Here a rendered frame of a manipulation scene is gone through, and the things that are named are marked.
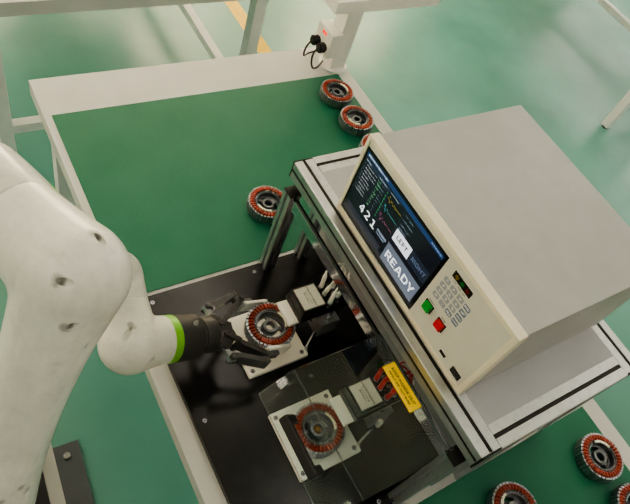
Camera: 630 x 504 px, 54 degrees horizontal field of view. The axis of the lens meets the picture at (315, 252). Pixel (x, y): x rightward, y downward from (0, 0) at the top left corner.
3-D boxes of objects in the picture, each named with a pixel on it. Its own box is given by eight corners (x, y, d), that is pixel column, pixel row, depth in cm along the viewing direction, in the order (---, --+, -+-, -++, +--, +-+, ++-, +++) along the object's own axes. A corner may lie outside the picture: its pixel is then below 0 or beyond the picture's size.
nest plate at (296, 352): (249, 379, 135) (250, 377, 134) (221, 323, 141) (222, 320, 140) (307, 356, 142) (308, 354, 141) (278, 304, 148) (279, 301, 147)
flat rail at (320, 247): (443, 463, 109) (451, 458, 107) (286, 203, 135) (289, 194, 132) (448, 460, 110) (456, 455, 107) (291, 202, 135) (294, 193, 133)
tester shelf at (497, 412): (470, 468, 104) (483, 460, 100) (288, 175, 132) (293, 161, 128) (627, 376, 124) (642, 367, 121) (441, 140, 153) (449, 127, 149)
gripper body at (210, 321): (177, 328, 124) (213, 324, 131) (193, 364, 120) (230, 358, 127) (195, 307, 120) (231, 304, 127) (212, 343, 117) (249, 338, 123)
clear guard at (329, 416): (322, 525, 98) (333, 517, 93) (258, 394, 108) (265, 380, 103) (470, 443, 114) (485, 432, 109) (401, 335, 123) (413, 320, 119)
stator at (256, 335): (256, 360, 132) (260, 352, 129) (235, 317, 137) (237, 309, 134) (300, 344, 138) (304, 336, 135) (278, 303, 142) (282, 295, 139)
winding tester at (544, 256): (457, 395, 106) (519, 341, 90) (335, 206, 124) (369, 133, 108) (598, 325, 124) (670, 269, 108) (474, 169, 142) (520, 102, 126)
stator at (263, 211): (255, 187, 170) (257, 178, 167) (291, 203, 170) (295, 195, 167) (239, 214, 163) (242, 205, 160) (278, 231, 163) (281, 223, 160)
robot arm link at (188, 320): (193, 343, 111) (174, 302, 115) (163, 377, 117) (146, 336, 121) (219, 340, 116) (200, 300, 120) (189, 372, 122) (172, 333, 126)
